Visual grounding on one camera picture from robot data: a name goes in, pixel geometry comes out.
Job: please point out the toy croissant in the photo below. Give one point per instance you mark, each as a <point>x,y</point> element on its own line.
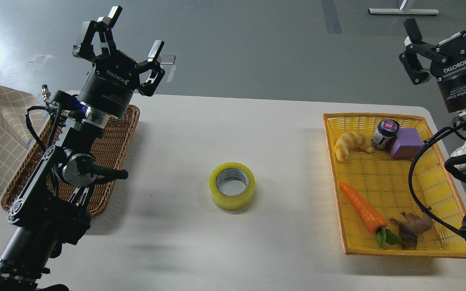
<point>349,141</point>

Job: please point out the brown wicker basket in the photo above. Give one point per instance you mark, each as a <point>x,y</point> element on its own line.
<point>110,152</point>

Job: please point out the yellow tape roll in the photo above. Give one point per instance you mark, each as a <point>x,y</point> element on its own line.
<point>232,186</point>

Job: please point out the white stand base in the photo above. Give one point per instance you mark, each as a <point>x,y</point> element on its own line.
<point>403,7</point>

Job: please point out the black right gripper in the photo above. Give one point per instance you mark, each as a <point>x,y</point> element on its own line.
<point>451,75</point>

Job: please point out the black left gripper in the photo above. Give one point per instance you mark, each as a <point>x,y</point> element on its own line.
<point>111,83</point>

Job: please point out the yellow plastic basket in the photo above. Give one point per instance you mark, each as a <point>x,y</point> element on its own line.
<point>383,182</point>

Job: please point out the small jar blue lid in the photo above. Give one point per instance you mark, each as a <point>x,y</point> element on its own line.
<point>386,130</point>

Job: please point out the brown toy animal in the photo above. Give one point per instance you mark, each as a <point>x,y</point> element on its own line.
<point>412,228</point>

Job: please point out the purple block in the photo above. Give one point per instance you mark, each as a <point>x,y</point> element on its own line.
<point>406,144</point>

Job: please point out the toy carrot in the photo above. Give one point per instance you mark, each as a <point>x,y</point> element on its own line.
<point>374,221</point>

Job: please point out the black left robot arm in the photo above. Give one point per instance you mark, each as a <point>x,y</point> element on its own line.
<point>52,207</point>

